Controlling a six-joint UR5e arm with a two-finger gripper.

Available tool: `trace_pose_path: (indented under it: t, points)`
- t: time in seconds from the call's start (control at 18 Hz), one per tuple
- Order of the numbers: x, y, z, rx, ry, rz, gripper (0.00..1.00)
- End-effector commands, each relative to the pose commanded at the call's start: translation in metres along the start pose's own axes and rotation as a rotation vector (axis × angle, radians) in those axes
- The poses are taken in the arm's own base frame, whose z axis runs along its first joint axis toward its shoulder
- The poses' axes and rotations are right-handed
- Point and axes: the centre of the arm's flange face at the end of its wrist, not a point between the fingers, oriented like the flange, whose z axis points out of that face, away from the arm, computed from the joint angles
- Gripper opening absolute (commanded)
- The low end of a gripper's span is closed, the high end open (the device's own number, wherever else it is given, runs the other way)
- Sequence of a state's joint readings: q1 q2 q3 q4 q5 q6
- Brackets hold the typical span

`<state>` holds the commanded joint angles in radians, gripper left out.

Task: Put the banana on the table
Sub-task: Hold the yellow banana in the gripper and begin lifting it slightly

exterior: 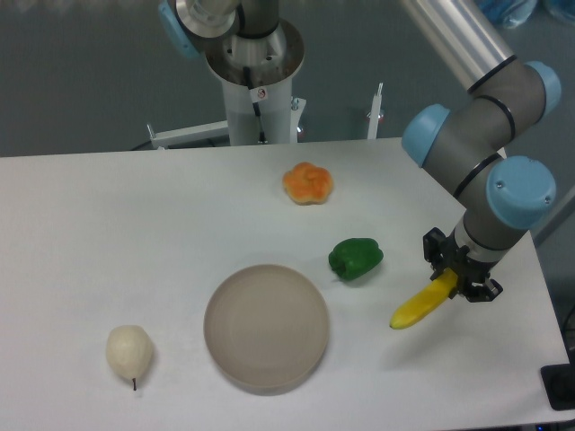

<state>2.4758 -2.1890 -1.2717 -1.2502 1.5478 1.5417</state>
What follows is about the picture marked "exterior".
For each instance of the white metal bracket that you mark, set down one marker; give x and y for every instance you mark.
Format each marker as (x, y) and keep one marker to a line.
(375, 114)
(187, 137)

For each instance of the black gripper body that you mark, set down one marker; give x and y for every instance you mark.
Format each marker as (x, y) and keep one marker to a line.
(457, 258)

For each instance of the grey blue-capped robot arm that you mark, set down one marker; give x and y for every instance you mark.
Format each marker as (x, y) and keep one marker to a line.
(502, 197)

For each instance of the beige round bowl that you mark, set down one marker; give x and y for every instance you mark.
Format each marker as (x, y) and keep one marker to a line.
(266, 328)

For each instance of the white metal bracket right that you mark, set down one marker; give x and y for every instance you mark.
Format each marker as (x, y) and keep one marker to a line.
(375, 114)

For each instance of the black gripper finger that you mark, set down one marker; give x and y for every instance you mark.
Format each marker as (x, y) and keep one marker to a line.
(481, 292)
(436, 251)

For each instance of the yellow banana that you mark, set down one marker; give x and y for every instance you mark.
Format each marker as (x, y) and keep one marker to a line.
(425, 301)

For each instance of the blue plastic bag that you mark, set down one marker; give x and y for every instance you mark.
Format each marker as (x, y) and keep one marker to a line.
(507, 14)

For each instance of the white metal bracket left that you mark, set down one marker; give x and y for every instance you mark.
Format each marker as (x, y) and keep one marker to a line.
(187, 137)

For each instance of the green bell pepper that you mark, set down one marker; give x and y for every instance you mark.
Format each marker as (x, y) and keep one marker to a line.
(355, 257)

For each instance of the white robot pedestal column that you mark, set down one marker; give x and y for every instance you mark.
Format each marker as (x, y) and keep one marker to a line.
(256, 76)

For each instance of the pale white pear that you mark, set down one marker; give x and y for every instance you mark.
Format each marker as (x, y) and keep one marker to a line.
(129, 351)

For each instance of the orange flower-shaped bread roll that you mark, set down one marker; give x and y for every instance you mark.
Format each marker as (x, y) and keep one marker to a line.
(308, 184)

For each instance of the black device at table edge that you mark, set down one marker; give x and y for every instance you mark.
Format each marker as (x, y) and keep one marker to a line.
(559, 385)

